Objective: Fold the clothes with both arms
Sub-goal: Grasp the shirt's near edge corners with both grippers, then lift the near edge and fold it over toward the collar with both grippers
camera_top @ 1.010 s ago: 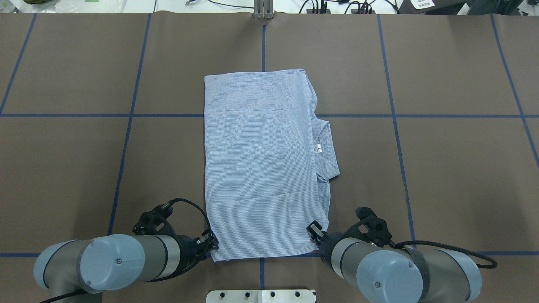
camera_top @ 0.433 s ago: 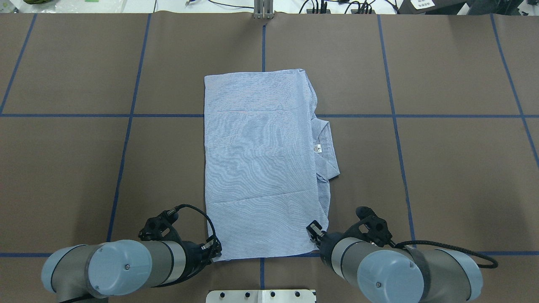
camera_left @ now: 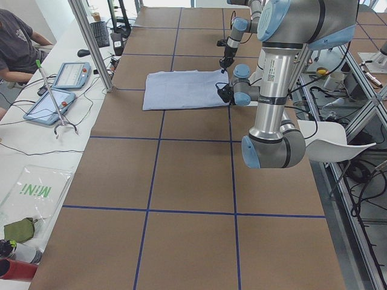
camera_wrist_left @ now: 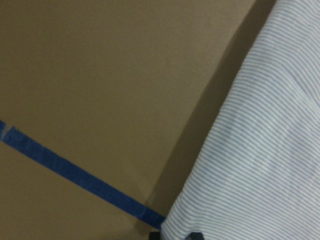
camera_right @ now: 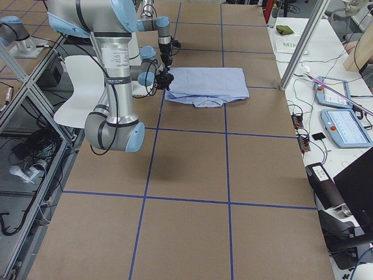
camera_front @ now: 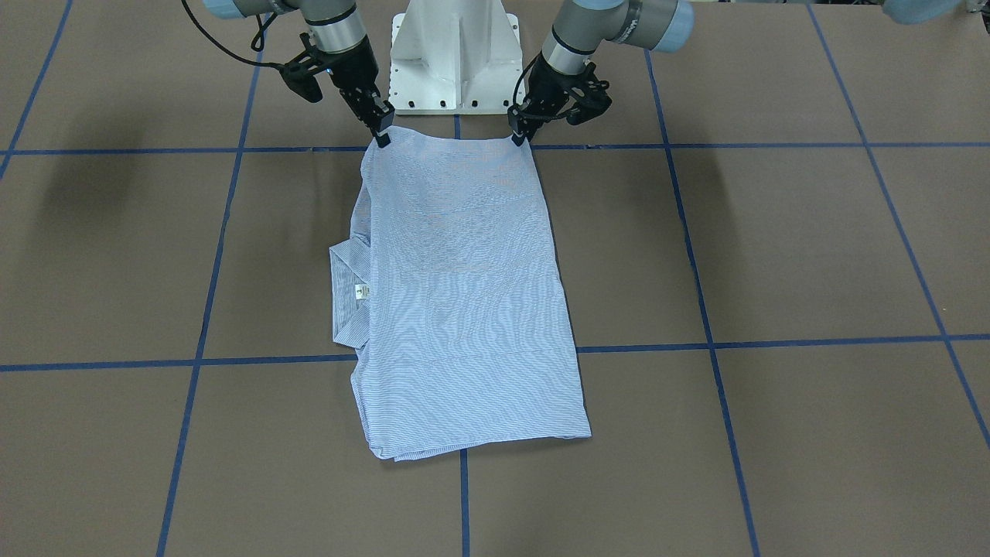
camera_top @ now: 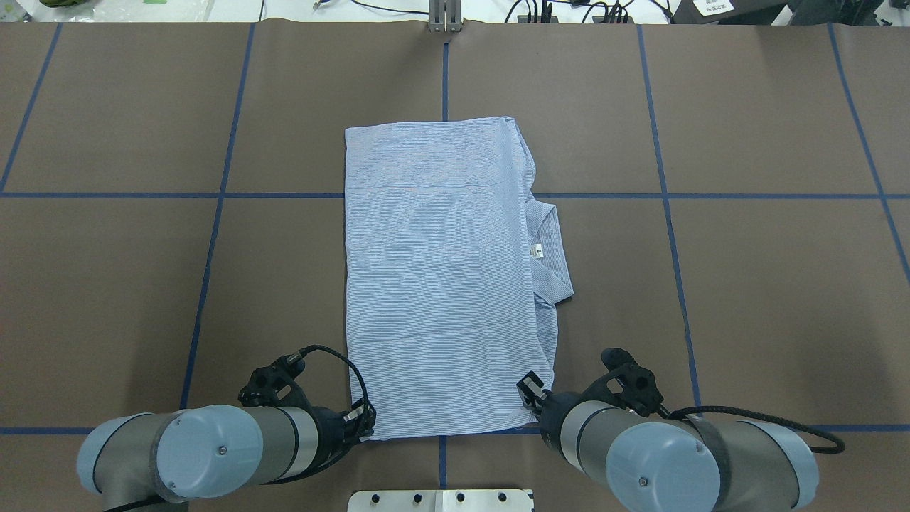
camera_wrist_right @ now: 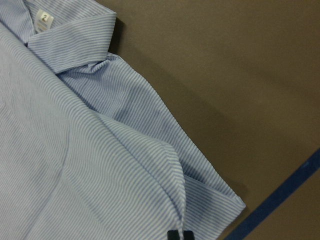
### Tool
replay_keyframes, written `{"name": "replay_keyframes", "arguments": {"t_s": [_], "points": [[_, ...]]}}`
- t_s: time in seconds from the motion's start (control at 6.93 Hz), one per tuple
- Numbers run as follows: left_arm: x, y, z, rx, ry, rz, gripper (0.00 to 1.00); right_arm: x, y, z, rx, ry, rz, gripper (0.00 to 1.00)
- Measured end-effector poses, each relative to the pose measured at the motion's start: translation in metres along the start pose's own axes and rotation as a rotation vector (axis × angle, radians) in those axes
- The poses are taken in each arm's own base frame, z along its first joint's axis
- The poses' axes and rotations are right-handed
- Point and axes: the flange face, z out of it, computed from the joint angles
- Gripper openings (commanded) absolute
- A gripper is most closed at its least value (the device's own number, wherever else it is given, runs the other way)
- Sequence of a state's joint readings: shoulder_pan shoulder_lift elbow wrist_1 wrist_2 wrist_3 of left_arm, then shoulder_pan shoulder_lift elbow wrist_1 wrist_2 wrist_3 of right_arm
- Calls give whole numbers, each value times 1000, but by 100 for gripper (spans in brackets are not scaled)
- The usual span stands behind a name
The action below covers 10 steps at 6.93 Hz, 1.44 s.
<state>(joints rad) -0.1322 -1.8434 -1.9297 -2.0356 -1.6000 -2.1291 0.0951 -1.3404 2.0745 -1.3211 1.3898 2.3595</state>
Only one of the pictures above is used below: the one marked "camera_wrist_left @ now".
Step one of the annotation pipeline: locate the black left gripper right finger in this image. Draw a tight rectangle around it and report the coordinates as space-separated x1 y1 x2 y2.
188 232 203 240

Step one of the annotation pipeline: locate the blue striped button shirt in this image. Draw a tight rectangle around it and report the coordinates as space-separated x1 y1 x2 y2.
161 0 320 240

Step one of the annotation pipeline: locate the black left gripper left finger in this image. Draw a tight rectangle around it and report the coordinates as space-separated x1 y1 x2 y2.
149 231 162 240

